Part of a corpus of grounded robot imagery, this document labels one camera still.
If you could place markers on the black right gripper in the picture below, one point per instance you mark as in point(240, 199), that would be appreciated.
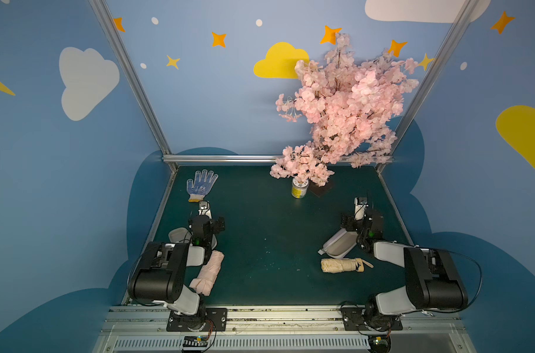
point(363, 220)

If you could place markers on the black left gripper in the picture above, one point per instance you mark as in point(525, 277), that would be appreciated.
point(208, 220)

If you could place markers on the pink umbrella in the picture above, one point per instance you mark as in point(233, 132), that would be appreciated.
point(207, 277)

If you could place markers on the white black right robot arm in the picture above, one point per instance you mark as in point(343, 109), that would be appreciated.
point(432, 282)

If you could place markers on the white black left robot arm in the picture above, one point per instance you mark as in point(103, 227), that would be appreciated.
point(179, 274)

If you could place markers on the beige folded umbrella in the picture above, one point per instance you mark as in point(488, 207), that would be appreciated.
point(334, 266)

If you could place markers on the white blue dotted work glove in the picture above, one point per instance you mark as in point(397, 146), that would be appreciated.
point(200, 185)

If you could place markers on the dark brown tree base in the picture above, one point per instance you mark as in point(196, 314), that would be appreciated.
point(320, 191)

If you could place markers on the yellow white tin can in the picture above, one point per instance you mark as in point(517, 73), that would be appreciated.
point(299, 189)

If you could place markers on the right controller circuit board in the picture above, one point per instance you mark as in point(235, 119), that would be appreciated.
point(379, 344)

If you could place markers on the controller circuit board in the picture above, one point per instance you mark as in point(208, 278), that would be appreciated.
point(379, 344)
point(194, 343)

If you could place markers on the left controller circuit board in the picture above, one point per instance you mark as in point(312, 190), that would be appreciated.
point(194, 343)

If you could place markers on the pink cherry blossom tree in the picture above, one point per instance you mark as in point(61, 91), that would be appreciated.
point(348, 106)

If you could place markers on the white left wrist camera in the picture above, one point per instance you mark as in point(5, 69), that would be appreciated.
point(204, 209)

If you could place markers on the rear aluminium frame bar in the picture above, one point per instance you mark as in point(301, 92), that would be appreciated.
point(218, 158)

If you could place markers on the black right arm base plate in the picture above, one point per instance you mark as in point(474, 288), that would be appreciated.
point(356, 319)

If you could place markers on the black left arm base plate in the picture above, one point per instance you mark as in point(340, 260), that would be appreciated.
point(204, 320)

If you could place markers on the right aluminium frame post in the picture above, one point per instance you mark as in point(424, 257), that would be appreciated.
point(449, 44)

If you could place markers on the aluminium frame post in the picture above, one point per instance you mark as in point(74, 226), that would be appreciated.
point(449, 44)
point(112, 34)

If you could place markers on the aluminium front rail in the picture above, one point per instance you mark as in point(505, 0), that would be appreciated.
point(283, 328)

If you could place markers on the left aluminium frame post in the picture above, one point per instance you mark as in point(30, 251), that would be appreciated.
point(112, 34)

